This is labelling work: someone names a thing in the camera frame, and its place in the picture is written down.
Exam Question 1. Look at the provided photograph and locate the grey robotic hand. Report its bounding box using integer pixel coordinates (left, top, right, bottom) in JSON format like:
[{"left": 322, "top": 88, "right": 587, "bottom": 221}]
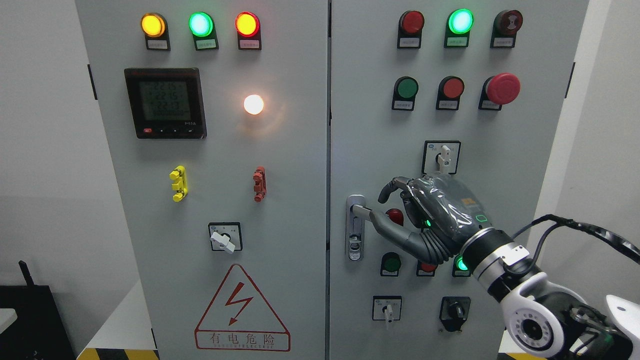
[{"left": 369, "top": 172, "right": 509, "bottom": 271}]

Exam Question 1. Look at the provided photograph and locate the silver door handle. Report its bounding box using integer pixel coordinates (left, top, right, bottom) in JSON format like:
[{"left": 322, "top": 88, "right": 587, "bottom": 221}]
[{"left": 345, "top": 194, "right": 371, "bottom": 262}]

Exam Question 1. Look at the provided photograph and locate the grey right cabinet door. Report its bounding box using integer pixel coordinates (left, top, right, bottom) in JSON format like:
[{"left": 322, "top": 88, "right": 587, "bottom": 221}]
[{"left": 328, "top": 0, "right": 589, "bottom": 360}]

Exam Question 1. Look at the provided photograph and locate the grey cabinet door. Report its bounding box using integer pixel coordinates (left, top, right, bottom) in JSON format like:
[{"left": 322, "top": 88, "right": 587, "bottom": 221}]
[
  {"left": 76, "top": 0, "right": 329, "bottom": 360},
  {"left": 328, "top": 0, "right": 589, "bottom": 360}
]

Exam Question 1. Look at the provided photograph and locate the grey left cabinet door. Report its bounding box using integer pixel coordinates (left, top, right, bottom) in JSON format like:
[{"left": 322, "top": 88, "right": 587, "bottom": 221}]
[{"left": 76, "top": 0, "right": 329, "bottom": 360}]

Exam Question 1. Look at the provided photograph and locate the dark red indicator light middle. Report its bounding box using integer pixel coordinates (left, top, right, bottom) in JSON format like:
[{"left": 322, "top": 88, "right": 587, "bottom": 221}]
[{"left": 385, "top": 208, "right": 405, "bottom": 226}]

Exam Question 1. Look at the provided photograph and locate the dark red indicator light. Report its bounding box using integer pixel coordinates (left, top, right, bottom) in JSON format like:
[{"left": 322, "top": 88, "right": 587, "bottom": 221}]
[
  {"left": 397, "top": 10, "right": 425, "bottom": 49},
  {"left": 385, "top": 208, "right": 405, "bottom": 226}
]

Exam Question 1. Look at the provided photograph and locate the green lit button lower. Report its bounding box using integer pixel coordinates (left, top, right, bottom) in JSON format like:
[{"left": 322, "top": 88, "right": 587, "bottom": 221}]
[{"left": 451, "top": 254, "right": 471, "bottom": 278}]

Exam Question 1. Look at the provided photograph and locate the red push button lower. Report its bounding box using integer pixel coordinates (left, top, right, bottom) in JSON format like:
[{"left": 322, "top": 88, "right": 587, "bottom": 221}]
[{"left": 415, "top": 261, "right": 438, "bottom": 277}]

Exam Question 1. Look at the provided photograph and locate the red push button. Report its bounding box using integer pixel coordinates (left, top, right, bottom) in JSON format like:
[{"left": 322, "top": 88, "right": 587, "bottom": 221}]
[
  {"left": 435, "top": 76, "right": 466, "bottom": 111},
  {"left": 415, "top": 261, "right": 438, "bottom": 277}
]

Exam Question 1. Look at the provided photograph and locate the green push button lower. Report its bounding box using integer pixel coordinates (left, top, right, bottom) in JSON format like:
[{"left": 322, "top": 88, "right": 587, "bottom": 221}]
[{"left": 379, "top": 251, "right": 402, "bottom": 277}]

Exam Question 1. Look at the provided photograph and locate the green push button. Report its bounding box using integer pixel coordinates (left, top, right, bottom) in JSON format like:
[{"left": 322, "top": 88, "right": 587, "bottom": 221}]
[
  {"left": 391, "top": 76, "right": 419, "bottom": 111},
  {"left": 379, "top": 251, "right": 402, "bottom": 277}
]

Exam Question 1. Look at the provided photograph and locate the red push button upper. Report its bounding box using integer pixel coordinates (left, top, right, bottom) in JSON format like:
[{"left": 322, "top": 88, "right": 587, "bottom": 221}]
[{"left": 435, "top": 76, "right": 466, "bottom": 111}]

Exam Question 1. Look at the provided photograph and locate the green push button upper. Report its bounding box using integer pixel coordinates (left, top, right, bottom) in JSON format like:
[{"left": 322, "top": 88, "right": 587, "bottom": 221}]
[{"left": 391, "top": 76, "right": 419, "bottom": 111}]

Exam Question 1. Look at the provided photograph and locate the red emergency stop button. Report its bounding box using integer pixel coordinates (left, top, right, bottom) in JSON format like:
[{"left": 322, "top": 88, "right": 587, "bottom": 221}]
[{"left": 478, "top": 72, "right": 521, "bottom": 111}]

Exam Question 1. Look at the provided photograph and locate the red terminal connector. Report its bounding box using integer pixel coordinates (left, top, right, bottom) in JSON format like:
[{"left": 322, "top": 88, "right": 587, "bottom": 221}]
[{"left": 253, "top": 166, "right": 267, "bottom": 203}]

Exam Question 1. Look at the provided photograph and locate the dark red indicator light top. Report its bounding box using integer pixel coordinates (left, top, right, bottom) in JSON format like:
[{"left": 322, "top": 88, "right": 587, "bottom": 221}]
[{"left": 397, "top": 10, "right": 425, "bottom": 49}]

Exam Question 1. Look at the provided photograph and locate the bright green indicator light top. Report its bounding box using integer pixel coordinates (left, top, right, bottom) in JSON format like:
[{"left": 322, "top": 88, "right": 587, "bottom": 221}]
[{"left": 443, "top": 7, "right": 474, "bottom": 48}]

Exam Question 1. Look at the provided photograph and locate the dark red buzzer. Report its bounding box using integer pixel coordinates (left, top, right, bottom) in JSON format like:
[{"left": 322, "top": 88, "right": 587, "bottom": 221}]
[{"left": 490, "top": 9, "right": 524, "bottom": 49}]

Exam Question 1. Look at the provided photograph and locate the white glowing indicator light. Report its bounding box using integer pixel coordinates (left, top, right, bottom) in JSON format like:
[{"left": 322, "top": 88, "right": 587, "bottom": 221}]
[{"left": 243, "top": 94, "right": 265, "bottom": 116}]

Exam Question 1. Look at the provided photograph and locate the red electric hazard warning sticker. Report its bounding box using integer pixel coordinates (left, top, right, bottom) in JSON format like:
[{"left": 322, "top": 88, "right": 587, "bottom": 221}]
[{"left": 194, "top": 263, "right": 291, "bottom": 353}]

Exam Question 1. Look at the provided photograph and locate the yellow terminal connector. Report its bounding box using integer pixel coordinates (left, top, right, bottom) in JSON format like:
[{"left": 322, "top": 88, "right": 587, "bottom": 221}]
[{"left": 169, "top": 165, "right": 189, "bottom": 203}]

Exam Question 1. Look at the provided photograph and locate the red-orange indicator light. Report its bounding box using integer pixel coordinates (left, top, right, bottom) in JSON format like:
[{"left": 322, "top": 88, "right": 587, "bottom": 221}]
[{"left": 235, "top": 11, "right": 262, "bottom": 50}]

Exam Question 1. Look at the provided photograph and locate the black digital power meter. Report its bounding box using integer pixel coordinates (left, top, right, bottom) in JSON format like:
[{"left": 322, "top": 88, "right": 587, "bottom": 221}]
[{"left": 124, "top": 67, "right": 207, "bottom": 140}]

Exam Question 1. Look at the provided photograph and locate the green indicator light top left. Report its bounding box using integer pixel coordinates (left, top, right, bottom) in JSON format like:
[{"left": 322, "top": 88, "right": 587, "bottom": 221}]
[{"left": 189, "top": 11, "right": 218, "bottom": 51}]

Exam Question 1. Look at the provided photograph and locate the yellow indicator light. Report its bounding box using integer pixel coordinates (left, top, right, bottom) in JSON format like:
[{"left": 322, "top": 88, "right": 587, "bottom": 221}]
[{"left": 140, "top": 13, "right": 170, "bottom": 51}]

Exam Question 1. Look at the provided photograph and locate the black box with antenna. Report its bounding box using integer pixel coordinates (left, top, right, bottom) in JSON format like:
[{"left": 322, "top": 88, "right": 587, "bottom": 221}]
[{"left": 0, "top": 260, "right": 76, "bottom": 360}]

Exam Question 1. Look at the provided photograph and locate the white upper rotary selector switch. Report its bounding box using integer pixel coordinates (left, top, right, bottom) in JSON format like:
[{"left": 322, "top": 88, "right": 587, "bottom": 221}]
[{"left": 422, "top": 140, "right": 462, "bottom": 174}]

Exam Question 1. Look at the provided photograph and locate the white rotary selector switch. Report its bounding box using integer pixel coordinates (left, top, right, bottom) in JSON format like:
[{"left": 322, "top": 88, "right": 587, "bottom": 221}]
[
  {"left": 371, "top": 295, "right": 403, "bottom": 330},
  {"left": 422, "top": 140, "right": 462, "bottom": 174}
]

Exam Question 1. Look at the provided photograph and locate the black knob selector switch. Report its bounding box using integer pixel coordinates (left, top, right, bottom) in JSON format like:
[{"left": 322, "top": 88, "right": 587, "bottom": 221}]
[{"left": 439, "top": 296, "right": 471, "bottom": 332}]

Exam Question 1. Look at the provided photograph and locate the white lower rotary selector switch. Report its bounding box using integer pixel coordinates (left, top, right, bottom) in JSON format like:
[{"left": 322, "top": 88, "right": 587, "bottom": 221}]
[{"left": 371, "top": 295, "right": 403, "bottom": 330}]

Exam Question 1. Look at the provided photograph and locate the left door selector switch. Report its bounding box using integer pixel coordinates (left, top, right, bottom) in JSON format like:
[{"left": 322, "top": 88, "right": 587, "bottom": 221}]
[{"left": 207, "top": 222, "right": 243, "bottom": 255}]

